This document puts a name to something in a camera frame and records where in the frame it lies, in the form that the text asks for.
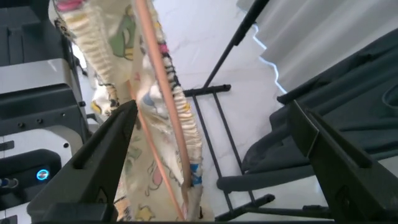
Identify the white curtain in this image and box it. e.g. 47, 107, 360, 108
236, 0, 398, 95

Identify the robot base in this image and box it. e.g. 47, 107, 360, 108
0, 0, 95, 224

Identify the cream printed garment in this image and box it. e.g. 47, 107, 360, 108
48, 0, 216, 223

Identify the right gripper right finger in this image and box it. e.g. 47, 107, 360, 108
287, 100, 398, 222

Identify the dark grey long-sleeved shirt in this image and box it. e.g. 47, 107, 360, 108
216, 27, 398, 194

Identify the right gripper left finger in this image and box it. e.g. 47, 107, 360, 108
26, 99, 139, 221

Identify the black clothes rack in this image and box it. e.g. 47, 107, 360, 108
183, 0, 334, 222

